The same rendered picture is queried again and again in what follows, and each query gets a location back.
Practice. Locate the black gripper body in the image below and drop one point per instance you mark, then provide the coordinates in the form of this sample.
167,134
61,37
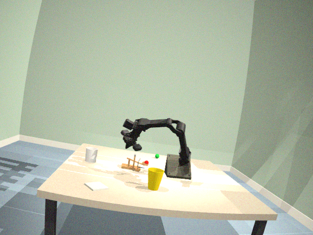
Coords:
136,147

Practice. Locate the yellow cup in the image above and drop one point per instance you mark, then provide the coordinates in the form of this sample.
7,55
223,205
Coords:
154,177

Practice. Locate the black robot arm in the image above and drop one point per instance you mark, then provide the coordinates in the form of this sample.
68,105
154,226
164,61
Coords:
143,124

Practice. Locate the white cup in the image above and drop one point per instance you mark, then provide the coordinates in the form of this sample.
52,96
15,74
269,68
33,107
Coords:
91,154

